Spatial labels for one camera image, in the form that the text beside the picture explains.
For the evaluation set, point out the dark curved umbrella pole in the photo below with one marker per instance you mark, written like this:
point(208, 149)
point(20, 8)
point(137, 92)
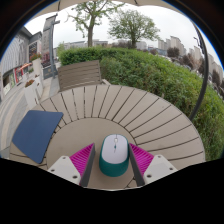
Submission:
point(204, 80)

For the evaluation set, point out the beige slatted chair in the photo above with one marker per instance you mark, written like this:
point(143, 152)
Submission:
point(80, 75)

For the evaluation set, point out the blue mouse pad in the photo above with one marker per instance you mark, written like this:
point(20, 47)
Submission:
point(36, 133)

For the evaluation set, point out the beige patio umbrella canopy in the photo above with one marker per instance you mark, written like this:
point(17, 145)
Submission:
point(100, 2)

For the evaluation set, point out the round-crowned tree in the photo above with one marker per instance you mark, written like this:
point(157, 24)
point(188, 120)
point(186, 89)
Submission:
point(133, 28)

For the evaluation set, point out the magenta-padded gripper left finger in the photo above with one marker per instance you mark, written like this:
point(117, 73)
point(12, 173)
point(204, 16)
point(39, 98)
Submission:
point(81, 160)

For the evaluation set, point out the grey storefront building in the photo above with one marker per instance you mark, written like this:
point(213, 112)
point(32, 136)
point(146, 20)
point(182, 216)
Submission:
point(18, 53)

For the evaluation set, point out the tall white planter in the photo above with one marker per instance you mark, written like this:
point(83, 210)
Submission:
point(36, 66)

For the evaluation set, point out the green hedge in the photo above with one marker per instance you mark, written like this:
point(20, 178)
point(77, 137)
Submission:
point(160, 73)

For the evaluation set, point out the distant apartment buildings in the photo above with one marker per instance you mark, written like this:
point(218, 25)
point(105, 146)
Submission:
point(175, 43)

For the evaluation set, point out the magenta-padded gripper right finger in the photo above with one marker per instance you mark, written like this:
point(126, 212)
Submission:
point(143, 160)

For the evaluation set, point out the grey sign pylon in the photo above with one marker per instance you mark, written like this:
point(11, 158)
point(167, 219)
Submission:
point(47, 43)

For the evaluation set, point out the white and teal computer mouse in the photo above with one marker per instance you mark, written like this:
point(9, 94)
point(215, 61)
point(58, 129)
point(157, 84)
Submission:
point(114, 153)

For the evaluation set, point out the white planter with flowers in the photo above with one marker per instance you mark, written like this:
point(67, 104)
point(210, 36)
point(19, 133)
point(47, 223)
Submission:
point(31, 95)

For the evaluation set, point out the thin-crowned tree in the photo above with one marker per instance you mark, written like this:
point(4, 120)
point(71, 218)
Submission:
point(90, 31)

